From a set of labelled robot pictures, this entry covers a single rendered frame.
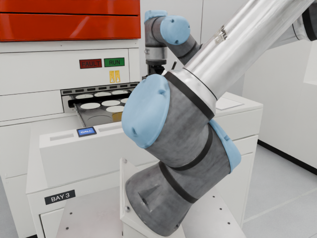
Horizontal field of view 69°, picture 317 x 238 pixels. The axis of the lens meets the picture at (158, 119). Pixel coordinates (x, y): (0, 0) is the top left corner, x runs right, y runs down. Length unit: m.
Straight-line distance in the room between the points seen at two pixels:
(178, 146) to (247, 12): 0.24
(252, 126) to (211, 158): 0.69
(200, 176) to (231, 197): 0.80
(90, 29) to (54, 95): 0.39
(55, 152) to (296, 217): 1.75
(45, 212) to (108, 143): 0.30
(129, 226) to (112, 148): 0.36
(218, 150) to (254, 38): 0.20
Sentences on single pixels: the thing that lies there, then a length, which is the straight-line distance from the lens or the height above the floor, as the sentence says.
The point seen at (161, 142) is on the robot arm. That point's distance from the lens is 0.37.
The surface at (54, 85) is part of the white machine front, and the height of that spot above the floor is 1.00.
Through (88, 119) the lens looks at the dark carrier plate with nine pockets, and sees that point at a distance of 1.07.
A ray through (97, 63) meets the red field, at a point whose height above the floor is 1.10.
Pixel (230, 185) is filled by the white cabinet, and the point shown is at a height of 0.57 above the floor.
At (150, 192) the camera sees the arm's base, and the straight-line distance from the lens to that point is 0.48.
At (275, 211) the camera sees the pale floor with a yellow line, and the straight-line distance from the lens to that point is 2.06.
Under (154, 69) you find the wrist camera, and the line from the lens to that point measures 0.79.
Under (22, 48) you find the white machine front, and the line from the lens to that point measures 1.30.
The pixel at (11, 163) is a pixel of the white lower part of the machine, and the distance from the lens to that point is 1.48.
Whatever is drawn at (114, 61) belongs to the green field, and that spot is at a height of 1.10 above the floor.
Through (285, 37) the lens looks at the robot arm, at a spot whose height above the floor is 1.26.
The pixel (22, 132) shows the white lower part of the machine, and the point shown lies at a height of 0.77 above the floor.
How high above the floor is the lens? 1.28
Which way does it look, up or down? 22 degrees down
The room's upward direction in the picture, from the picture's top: straight up
